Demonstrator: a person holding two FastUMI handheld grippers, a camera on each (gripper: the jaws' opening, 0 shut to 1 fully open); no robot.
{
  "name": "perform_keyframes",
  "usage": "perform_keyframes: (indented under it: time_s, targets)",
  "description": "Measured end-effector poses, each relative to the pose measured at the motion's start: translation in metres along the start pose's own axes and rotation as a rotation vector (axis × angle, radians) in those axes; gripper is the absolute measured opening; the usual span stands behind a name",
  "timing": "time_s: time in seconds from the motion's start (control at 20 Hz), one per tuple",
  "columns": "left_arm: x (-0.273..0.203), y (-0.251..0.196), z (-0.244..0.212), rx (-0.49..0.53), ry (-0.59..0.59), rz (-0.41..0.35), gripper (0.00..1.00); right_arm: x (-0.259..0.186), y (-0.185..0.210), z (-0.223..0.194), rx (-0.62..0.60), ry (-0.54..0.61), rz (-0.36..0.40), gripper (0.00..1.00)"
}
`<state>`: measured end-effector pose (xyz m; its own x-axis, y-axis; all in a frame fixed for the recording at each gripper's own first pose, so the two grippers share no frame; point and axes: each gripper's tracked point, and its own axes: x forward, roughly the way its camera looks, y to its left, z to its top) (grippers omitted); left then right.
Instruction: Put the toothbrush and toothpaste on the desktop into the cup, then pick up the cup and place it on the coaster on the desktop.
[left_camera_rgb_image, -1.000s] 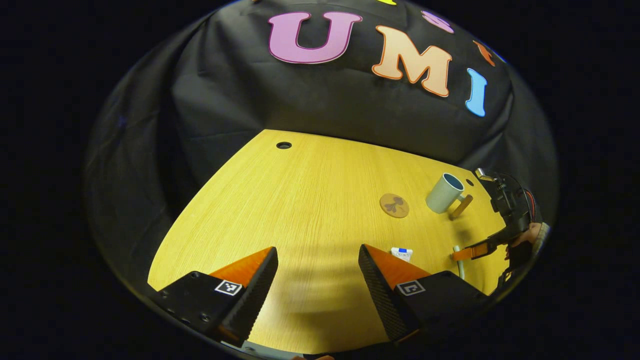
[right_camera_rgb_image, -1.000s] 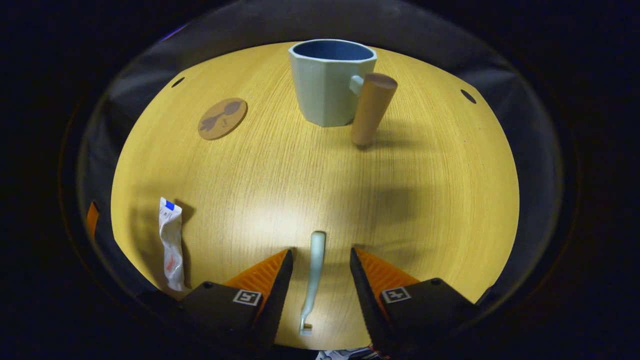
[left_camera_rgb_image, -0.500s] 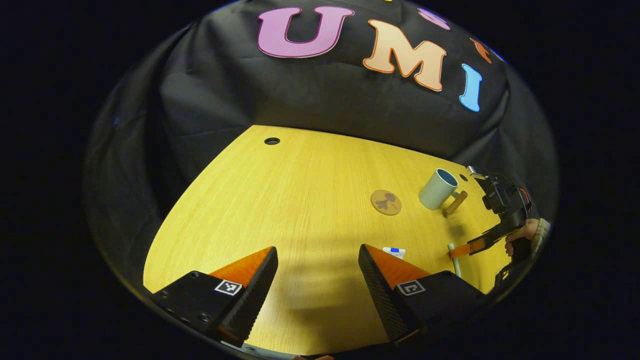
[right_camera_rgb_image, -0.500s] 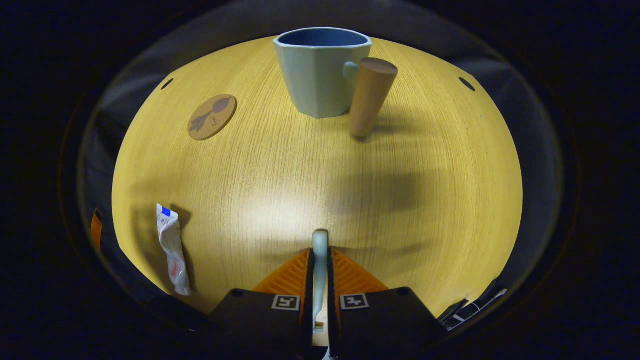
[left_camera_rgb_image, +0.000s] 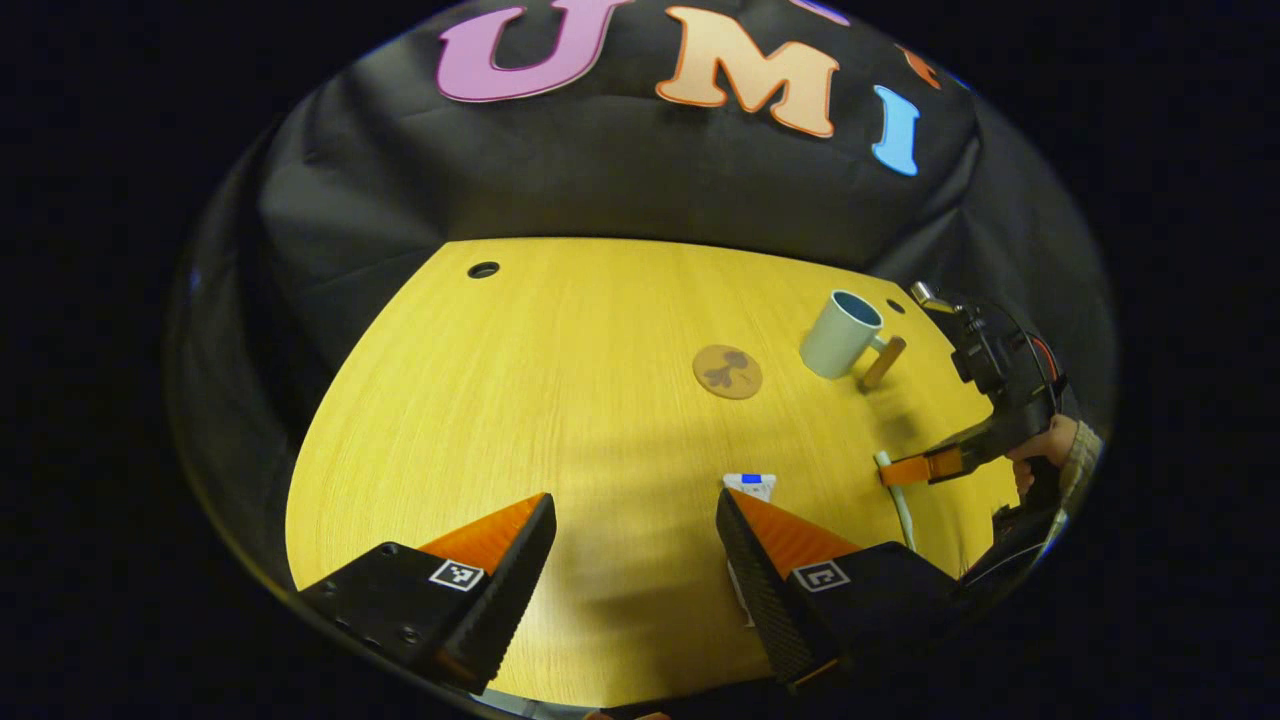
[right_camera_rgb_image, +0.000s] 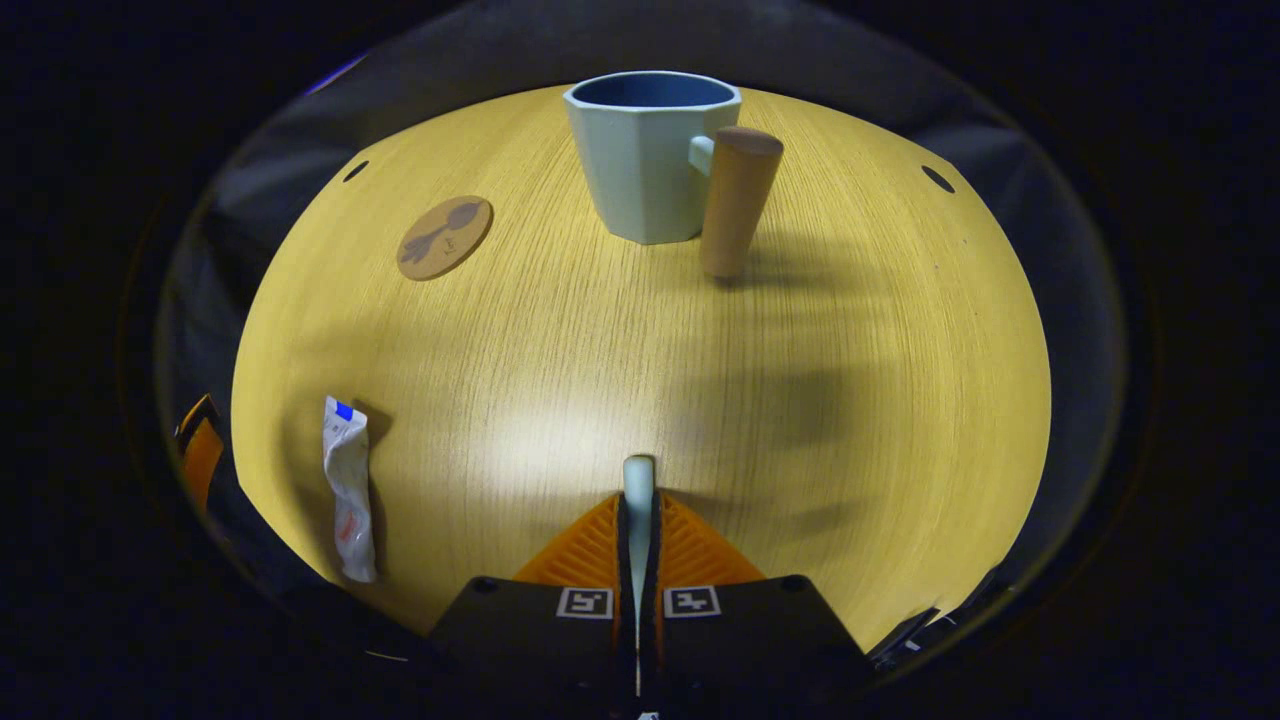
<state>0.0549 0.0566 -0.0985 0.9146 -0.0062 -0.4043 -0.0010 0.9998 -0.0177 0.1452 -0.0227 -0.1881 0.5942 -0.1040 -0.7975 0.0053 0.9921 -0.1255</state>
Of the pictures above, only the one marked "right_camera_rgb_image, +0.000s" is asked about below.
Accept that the pale green cup wooden handle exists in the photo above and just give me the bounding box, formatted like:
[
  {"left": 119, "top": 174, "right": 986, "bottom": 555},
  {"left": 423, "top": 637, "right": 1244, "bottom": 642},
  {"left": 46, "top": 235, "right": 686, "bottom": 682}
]
[{"left": 563, "top": 70, "right": 785, "bottom": 279}]

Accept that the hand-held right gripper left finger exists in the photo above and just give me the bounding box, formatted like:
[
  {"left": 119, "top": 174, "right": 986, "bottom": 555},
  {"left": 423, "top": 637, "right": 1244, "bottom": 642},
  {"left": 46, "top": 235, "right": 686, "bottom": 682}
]
[{"left": 428, "top": 493, "right": 637, "bottom": 701}]

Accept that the pale green toothbrush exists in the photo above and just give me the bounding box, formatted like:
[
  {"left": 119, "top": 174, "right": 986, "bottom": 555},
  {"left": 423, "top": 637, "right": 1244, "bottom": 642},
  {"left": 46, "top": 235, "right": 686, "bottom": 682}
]
[{"left": 622, "top": 455, "right": 656, "bottom": 696}]

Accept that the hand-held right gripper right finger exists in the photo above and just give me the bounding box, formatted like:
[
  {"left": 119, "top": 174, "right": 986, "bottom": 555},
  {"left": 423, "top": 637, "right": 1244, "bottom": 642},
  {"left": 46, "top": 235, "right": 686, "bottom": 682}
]
[{"left": 642, "top": 490, "right": 869, "bottom": 701}]

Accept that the white toothpaste tube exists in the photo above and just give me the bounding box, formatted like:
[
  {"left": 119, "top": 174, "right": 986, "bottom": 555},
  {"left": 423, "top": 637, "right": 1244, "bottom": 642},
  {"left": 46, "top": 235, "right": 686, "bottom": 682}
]
[{"left": 321, "top": 395, "right": 379, "bottom": 584}]

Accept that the round cork coaster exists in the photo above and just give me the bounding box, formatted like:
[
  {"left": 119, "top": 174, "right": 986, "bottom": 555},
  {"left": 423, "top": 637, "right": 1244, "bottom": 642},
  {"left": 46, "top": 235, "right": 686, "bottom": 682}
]
[{"left": 397, "top": 195, "right": 494, "bottom": 282}]

